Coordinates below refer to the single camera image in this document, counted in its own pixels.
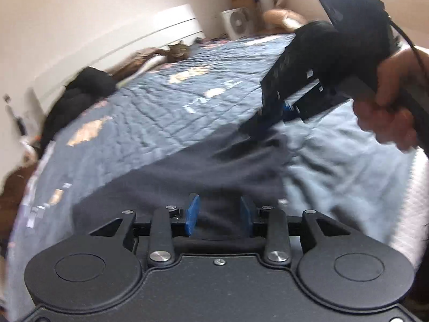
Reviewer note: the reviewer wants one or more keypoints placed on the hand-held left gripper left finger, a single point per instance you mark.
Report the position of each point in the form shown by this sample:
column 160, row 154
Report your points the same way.
column 193, row 213

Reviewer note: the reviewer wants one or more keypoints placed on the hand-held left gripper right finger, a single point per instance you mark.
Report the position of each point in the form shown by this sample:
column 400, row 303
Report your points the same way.
column 247, row 213

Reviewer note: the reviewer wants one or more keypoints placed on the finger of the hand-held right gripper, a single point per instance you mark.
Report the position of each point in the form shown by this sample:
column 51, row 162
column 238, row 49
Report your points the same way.
column 268, row 120

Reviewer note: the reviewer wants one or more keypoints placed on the dark navy sweatshirt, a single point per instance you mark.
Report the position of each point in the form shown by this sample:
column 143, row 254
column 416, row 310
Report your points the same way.
column 201, row 167

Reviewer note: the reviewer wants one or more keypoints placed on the person's right hand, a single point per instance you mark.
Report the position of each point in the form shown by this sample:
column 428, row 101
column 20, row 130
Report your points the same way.
column 388, row 124

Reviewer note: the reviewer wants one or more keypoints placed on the beige waffle blanket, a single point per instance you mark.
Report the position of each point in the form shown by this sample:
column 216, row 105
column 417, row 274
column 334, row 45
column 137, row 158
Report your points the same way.
column 285, row 20

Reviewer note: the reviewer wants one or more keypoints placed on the white box fan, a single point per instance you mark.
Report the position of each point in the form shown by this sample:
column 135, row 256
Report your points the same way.
column 237, row 22

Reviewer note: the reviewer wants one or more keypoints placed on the tabby cat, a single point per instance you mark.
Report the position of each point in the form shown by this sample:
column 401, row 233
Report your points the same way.
column 178, row 52

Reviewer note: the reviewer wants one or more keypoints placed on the blue-grey printed quilt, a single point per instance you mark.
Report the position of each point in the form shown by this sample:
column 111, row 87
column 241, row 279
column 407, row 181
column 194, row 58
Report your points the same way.
column 150, row 107

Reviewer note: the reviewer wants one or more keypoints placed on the black jacket pile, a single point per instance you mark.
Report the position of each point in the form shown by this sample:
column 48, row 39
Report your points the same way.
column 80, row 97

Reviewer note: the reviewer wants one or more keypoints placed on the white headboard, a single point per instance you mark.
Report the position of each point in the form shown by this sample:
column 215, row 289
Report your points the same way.
column 117, row 40

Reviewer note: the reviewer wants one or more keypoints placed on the brown coat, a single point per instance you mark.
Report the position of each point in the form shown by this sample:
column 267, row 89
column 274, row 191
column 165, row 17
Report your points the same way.
column 13, row 201

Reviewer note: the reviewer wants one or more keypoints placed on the black hair brush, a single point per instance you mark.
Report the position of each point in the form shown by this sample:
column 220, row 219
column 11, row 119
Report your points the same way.
column 20, row 124

